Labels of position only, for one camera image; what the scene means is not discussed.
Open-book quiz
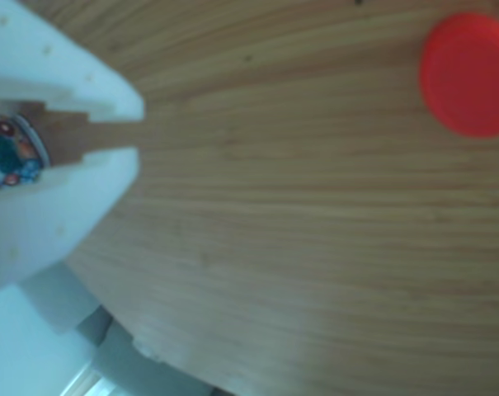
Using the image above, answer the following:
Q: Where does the patterned ceramic cup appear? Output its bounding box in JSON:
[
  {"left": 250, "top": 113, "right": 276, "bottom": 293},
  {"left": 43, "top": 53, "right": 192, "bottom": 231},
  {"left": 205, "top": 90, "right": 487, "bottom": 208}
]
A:
[{"left": 0, "top": 106, "right": 52, "bottom": 193}]

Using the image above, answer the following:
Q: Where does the grey rug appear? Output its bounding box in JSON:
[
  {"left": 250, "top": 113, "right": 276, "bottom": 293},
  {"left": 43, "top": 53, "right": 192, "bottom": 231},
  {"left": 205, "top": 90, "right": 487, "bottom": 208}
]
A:
[{"left": 75, "top": 309, "right": 233, "bottom": 396}]

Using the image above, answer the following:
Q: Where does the red bottle cap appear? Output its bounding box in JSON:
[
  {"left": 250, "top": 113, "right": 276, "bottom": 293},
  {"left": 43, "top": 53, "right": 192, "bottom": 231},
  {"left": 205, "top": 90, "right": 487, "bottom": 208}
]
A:
[{"left": 420, "top": 12, "right": 499, "bottom": 139}]

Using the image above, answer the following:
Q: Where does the white wavy ottoman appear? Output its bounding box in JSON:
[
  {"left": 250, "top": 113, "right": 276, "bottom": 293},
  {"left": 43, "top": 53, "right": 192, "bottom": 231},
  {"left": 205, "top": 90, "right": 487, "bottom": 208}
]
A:
[{"left": 0, "top": 263, "right": 110, "bottom": 396}]

